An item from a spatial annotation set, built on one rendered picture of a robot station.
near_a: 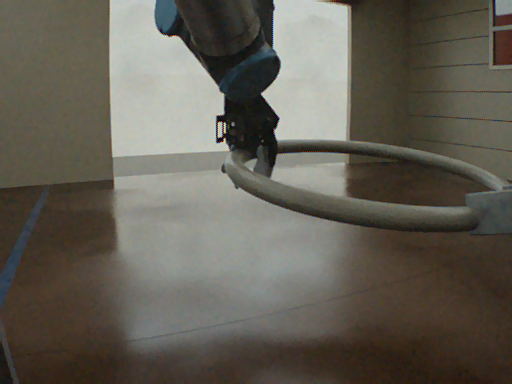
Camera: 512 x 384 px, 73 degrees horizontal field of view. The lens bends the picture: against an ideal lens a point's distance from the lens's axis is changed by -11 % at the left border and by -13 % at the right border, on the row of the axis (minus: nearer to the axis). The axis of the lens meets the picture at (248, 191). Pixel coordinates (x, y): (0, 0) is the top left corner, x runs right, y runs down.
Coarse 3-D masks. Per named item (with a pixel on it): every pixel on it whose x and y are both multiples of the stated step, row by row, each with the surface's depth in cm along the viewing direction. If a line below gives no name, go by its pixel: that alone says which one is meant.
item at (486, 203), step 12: (480, 192) 41; (492, 192) 40; (504, 192) 39; (468, 204) 43; (480, 204) 41; (492, 204) 40; (504, 204) 39; (480, 216) 42; (492, 216) 40; (504, 216) 39; (480, 228) 42; (492, 228) 40; (504, 228) 39
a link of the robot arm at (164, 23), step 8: (160, 0) 56; (168, 0) 54; (160, 8) 56; (168, 8) 54; (176, 8) 52; (160, 16) 56; (168, 16) 54; (176, 16) 53; (160, 24) 56; (168, 24) 54; (176, 24) 53; (184, 24) 53; (160, 32) 57; (168, 32) 55; (176, 32) 56; (184, 32) 54; (184, 40) 55
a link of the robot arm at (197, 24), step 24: (192, 0) 38; (216, 0) 38; (240, 0) 40; (192, 24) 42; (216, 24) 41; (240, 24) 42; (192, 48) 54; (216, 48) 45; (240, 48) 45; (264, 48) 49; (216, 72) 50; (240, 72) 47; (264, 72) 50; (240, 96) 52
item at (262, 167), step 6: (258, 150) 71; (264, 150) 72; (258, 156) 71; (264, 156) 73; (258, 162) 71; (264, 162) 73; (258, 168) 71; (264, 168) 73; (270, 168) 73; (264, 174) 73; (270, 174) 73
